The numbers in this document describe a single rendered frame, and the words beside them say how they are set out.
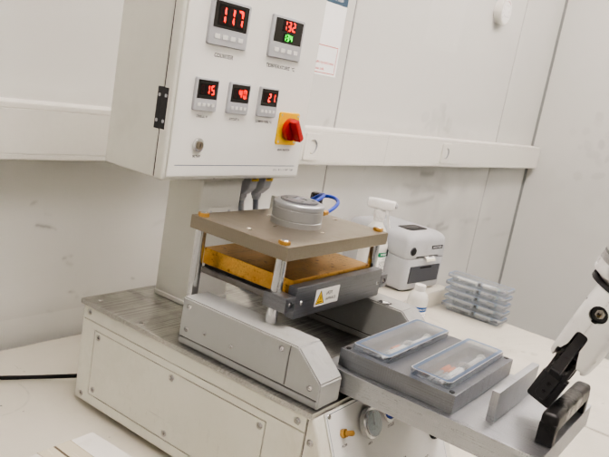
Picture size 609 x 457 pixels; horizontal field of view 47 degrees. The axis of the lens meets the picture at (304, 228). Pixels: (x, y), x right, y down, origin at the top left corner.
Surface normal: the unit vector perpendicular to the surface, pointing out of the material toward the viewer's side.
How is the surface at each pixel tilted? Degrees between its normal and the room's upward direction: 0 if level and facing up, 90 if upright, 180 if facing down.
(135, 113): 90
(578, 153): 90
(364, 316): 90
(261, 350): 90
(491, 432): 0
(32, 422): 0
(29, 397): 0
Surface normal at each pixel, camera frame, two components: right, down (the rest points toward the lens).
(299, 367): -0.58, 0.07
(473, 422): 0.17, -0.96
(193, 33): 0.79, 0.25
